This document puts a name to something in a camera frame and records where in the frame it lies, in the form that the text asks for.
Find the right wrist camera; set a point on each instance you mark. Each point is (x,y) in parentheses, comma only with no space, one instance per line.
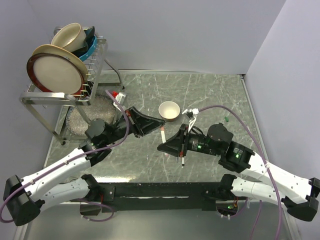
(192,115)

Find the white pen black tip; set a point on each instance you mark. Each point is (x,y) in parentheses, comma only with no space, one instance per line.
(182,162)

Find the white pen pink end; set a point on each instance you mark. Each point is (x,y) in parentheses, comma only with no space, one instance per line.
(163,136)

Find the black base bar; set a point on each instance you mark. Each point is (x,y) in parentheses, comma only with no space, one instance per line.
(139,196)

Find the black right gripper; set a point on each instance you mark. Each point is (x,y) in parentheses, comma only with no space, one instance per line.
(177,145)

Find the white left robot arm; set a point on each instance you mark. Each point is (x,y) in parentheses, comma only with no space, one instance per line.
(26,197)

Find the speckled grey plate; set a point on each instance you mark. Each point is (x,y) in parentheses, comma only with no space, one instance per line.
(102,108)

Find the metal dish rack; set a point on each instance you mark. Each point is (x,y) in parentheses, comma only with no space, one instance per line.
(86,97)

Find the beige plate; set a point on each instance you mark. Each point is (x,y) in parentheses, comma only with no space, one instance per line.
(55,50)

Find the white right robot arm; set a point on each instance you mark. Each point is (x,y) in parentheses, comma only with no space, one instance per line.
(272,184)

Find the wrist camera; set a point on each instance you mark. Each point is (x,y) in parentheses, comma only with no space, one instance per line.
(120,97)
(192,115)

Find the small cream bowl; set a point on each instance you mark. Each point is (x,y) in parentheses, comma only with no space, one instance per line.
(169,110)

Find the large beige bowl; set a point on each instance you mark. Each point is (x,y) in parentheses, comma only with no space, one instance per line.
(71,37)

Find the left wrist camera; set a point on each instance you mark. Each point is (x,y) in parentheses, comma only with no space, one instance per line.
(120,97)

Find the red rimmed white plate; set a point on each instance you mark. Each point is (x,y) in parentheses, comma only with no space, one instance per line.
(52,73)

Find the black dish in rack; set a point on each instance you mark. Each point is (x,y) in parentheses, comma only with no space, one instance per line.
(90,33)

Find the aluminium rail frame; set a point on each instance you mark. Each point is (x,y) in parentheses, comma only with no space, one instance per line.
(138,160)

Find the blue dish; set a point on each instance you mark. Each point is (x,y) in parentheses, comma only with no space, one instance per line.
(85,54)

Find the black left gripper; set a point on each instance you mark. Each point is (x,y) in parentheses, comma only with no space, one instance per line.
(141,124)

